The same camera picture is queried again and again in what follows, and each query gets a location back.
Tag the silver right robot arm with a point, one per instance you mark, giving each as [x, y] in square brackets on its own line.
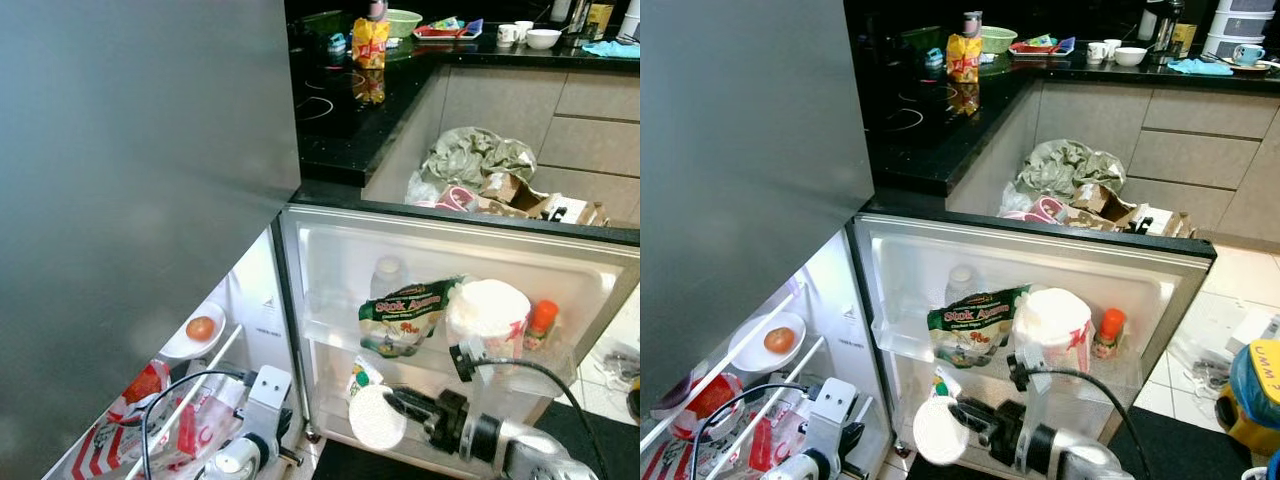
[520, 445]
[1080, 455]

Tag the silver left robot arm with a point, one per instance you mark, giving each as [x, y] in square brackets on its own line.
[795, 468]
[230, 462]

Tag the white fridge cabinet with shelves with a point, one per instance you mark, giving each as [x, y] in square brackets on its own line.
[825, 300]
[255, 300]

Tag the white-lined fridge lower door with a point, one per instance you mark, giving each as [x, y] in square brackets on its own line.
[1150, 285]
[560, 270]

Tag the grey fridge upper door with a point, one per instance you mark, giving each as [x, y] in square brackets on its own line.
[120, 200]
[740, 170]

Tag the small green yellow packet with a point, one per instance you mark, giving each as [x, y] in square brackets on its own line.
[943, 383]
[363, 378]

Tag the green white stock packet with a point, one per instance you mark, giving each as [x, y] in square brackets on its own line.
[405, 315]
[975, 325]

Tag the clear bag with red packet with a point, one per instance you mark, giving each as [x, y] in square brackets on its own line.
[190, 430]
[762, 445]

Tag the white bagged container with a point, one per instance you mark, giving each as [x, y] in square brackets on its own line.
[488, 310]
[1052, 320]

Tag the red tomato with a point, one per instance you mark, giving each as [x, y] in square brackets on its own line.
[201, 328]
[780, 340]

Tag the translucent white bottle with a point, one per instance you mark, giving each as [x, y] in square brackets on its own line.
[390, 275]
[962, 280]

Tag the white plate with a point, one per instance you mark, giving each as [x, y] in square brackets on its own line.
[745, 355]
[178, 345]

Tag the orange-capped bottle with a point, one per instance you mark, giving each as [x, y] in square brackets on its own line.
[1111, 326]
[543, 318]

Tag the pink slipper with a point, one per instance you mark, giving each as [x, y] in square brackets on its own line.
[1052, 208]
[1018, 214]
[440, 203]
[465, 196]

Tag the brown cardboard box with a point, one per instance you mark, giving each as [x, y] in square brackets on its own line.
[1100, 202]
[510, 190]

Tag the black stone countertop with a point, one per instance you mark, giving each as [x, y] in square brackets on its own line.
[930, 165]
[350, 150]

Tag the black induction cooktop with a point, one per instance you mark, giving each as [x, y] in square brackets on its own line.
[900, 110]
[330, 100]

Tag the grey kitchen cabinet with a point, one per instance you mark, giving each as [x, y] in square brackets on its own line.
[1190, 155]
[590, 140]

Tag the yellow snack bag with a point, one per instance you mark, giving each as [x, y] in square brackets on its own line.
[964, 60]
[371, 45]

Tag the small teal item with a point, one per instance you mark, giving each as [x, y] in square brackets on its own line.
[934, 58]
[337, 44]

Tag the red tray with items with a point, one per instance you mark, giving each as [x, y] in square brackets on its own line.
[445, 32]
[1040, 47]

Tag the green plastic basket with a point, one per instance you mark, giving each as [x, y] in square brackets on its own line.
[405, 22]
[1000, 40]

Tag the white cup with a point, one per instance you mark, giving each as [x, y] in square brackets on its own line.
[506, 35]
[525, 28]
[1113, 46]
[1096, 52]

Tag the white bowl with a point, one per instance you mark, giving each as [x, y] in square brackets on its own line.
[1130, 57]
[543, 40]

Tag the pink tumbler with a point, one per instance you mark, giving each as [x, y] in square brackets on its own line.
[377, 10]
[972, 24]

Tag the blue cloth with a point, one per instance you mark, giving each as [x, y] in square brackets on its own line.
[610, 49]
[1198, 67]

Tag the steel kettle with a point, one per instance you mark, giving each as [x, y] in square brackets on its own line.
[1162, 25]
[572, 14]

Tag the yellow box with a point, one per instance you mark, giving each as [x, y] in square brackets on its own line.
[600, 20]
[1185, 40]

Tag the white drawer stack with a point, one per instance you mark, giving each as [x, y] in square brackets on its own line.
[631, 18]
[1245, 22]

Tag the blue cup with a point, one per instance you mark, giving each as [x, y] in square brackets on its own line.
[1247, 54]

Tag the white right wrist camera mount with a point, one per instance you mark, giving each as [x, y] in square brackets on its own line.
[1025, 372]
[466, 360]

